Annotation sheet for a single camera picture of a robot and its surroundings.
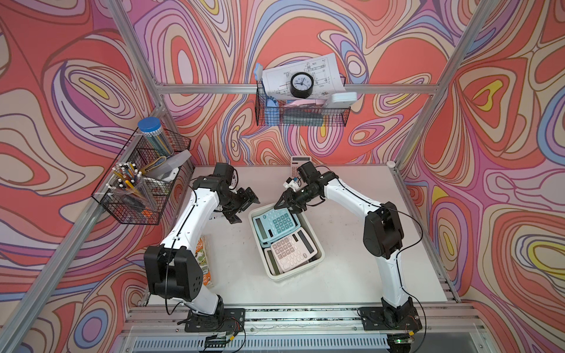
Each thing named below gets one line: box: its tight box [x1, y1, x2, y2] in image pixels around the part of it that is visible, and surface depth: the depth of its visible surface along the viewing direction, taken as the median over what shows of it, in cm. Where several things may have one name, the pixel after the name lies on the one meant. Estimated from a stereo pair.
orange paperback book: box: [194, 235, 214, 289], surface depth 82 cm
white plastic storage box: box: [248, 202, 326, 281], surface depth 79 cm
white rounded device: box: [331, 91, 358, 106], surface depth 72 cm
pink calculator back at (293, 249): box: [270, 227, 318, 273], surface depth 80 cm
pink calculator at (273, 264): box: [263, 247, 283, 276], surface depth 79 cm
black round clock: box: [289, 71, 315, 99], surface depth 80 cm
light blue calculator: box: [252, 207, 301, 248], surface depth 84 cm
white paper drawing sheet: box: [261, 52, 347, 100], surface depth 84 cm
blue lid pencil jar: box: [137, 116, 174, 159], surface depth 74 cm
